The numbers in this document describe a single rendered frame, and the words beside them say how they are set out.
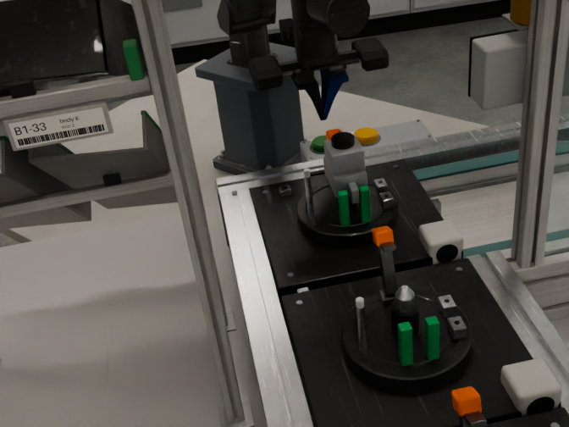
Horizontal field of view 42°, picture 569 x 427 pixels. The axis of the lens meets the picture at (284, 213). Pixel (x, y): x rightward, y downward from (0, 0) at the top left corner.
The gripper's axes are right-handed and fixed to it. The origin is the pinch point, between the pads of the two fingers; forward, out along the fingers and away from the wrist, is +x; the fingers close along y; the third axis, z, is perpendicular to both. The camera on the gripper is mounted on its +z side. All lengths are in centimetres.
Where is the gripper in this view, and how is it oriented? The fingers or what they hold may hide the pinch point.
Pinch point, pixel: (321, 97)
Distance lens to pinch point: 107.1
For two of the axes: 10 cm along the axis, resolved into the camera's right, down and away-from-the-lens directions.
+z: -1.8, -5.4, 8.2
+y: -9.8, 1.9, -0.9
